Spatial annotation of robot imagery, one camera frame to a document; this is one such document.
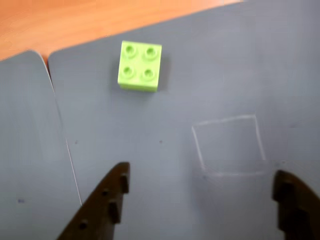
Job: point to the grey rubber mat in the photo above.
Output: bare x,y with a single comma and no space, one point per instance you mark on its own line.
27,137
200,100

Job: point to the green lego block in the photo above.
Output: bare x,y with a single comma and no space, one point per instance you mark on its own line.
138,65

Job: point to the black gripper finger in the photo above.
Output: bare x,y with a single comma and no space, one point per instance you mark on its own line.
100,212
300,212

